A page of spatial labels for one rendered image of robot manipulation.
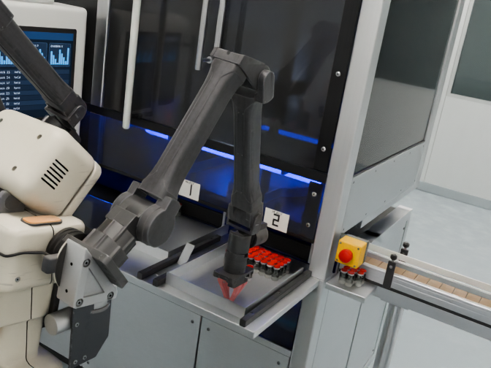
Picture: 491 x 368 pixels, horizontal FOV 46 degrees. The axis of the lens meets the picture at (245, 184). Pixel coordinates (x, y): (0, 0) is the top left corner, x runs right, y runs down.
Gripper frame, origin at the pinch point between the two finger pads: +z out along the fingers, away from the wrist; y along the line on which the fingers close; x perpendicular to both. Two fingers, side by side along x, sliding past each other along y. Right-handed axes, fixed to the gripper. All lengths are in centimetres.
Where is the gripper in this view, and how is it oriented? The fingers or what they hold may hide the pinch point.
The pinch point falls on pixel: (229, 301)
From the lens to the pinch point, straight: 156.0
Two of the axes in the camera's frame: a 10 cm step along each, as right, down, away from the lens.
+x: -8.4, -2.7, 4.7
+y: 5.2, -1.4, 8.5
